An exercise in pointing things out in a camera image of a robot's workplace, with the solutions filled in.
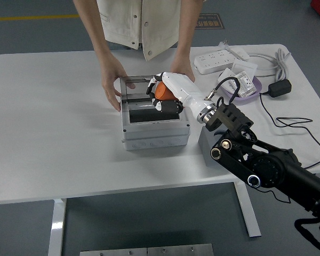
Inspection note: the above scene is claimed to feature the white table leg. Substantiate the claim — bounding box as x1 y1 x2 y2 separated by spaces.
234 182 262 238
47 198 67 256

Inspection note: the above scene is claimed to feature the orange cylindrical battery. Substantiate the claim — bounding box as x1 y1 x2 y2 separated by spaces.
154 81 176 101

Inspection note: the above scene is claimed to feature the thin black adapter cable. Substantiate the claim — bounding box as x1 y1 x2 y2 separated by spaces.
260 90 320 170

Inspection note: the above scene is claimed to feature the plain white socket panel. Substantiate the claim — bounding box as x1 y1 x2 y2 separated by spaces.
218 68 239 94

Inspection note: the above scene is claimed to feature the person's right hand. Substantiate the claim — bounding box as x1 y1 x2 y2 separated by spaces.
101 55 136 113

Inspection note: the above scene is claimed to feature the white power strip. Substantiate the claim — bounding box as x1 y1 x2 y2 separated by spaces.
194 49 239 75

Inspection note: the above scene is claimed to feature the person's left hand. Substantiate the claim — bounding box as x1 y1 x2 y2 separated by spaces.
170 57 196 83

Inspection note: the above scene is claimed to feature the white square wall plate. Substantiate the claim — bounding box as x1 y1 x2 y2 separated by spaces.
231 59 258 78

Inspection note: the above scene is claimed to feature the purple plastic tray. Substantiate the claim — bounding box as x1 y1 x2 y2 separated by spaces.
218 74 263 106

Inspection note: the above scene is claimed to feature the black under-table cable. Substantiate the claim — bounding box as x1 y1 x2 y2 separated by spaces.
257 186 292 205

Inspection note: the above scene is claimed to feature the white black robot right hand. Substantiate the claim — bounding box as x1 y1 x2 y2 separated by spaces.
146 71 213 119

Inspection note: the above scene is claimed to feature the person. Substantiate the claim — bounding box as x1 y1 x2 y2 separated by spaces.
95 0 203 62

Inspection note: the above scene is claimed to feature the grey metal plate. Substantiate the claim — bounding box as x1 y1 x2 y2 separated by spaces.
79 247 149 256
147 243 214 256

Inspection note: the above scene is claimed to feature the smoky transparent hinged box lid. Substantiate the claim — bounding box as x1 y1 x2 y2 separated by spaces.
119 75 157 103

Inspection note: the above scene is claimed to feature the grey plastic enclosure box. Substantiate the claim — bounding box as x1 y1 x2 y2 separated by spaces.
120 100 190 151

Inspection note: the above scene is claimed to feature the black power adapter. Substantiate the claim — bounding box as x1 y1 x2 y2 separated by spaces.
268 79 292 98

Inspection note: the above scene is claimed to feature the grey block battery holder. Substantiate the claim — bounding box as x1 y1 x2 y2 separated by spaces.
197 125 230 167

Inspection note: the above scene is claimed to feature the black floor sign sticker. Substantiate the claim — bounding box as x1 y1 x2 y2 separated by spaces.
194 13 226 30

